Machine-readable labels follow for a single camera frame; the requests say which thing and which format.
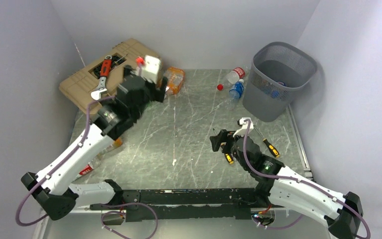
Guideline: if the grey mesh waste bin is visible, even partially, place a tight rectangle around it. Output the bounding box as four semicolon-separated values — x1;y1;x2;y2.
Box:
243;41;318;122

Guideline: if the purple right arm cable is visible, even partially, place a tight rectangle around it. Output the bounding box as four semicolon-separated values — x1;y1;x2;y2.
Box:
242;119;371;239

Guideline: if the tan plastic toolbox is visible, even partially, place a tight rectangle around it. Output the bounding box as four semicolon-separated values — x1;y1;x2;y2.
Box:
59;38;161;113

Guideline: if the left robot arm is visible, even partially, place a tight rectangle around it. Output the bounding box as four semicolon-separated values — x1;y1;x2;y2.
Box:
21;63;167;221

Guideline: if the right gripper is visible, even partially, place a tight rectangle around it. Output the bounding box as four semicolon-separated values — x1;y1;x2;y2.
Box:
210;129;250;171

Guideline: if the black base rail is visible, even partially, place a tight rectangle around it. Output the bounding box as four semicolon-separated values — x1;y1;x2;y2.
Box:
89;188;277;222

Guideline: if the red adjustable wrench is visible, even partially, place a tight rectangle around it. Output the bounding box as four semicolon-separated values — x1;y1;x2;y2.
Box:
91;55;112;100

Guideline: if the yellow black screwdriver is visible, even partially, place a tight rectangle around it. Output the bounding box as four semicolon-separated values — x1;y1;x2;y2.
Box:
215;129;234;164
254;126;280;158

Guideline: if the yellow black screwdriver right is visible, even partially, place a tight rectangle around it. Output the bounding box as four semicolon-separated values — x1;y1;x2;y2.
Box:
254;126;280;158

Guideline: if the yellow black screwdriver left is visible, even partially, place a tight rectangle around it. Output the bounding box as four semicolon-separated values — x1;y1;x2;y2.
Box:
215;129;234;164

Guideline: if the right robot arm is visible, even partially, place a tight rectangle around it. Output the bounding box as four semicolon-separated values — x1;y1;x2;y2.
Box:
209;129;367;239

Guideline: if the blue label water bottle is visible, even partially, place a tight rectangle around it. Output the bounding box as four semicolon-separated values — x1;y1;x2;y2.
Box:
226;79;244;110

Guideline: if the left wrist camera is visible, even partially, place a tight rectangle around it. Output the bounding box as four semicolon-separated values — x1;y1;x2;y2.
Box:
135;55;162;84

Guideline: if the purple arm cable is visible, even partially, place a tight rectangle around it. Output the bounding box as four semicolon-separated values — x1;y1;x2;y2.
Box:
242;119;371;239
15;96;116;227

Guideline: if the large orange label bottle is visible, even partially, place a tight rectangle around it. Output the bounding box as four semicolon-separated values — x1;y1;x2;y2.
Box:
163;67;185;98

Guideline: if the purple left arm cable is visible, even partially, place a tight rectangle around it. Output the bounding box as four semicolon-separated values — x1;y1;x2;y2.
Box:
15;96;116;227

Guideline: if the clear bottle blue label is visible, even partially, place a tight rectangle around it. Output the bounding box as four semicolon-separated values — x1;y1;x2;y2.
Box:
271;81;286;99

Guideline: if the crushed orange label bottle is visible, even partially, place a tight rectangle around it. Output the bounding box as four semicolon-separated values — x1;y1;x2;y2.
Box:
100;137;123;155

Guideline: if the clear bottle red cap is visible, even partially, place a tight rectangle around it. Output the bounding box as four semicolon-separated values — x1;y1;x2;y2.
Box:
216;67;246;91

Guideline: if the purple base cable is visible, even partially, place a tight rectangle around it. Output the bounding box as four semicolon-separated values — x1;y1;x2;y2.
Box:
100;202;159;239

